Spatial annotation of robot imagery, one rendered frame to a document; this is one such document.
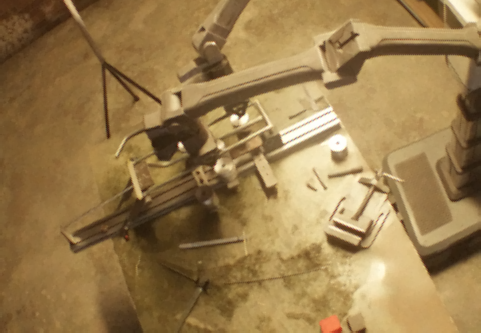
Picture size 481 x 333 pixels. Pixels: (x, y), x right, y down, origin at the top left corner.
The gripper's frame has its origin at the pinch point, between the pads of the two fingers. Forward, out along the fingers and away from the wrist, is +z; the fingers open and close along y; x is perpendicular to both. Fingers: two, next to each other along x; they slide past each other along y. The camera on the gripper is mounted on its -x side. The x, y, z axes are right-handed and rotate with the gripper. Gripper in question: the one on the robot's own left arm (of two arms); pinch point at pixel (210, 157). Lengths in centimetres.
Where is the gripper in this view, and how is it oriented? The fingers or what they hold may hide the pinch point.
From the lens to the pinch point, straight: 140.8
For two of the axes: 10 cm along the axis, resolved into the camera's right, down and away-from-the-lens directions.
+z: 2.7, 5.3, 8.0
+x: 8.8, -4.7, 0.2
